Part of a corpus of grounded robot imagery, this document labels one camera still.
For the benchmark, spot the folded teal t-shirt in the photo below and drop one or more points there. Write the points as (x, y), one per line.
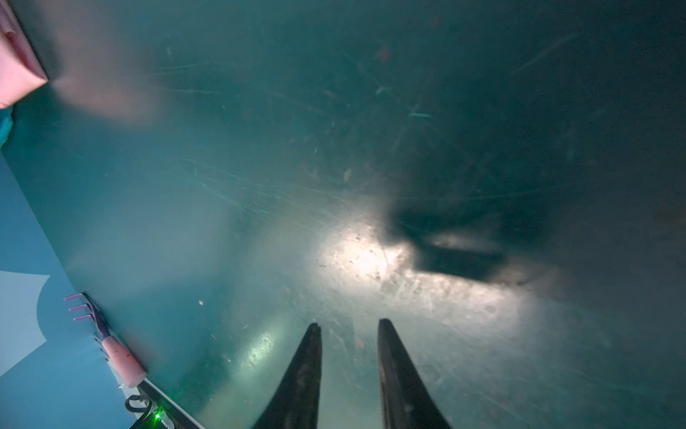
(6, 124)

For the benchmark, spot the pink t-shirt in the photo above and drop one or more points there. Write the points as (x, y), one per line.
(21, 71)

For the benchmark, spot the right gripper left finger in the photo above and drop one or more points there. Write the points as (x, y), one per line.
(295, 403)

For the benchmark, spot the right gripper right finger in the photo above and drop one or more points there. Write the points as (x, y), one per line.
(406, 402)

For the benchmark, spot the purple pink toy rake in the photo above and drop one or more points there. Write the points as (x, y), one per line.
(123, 361)

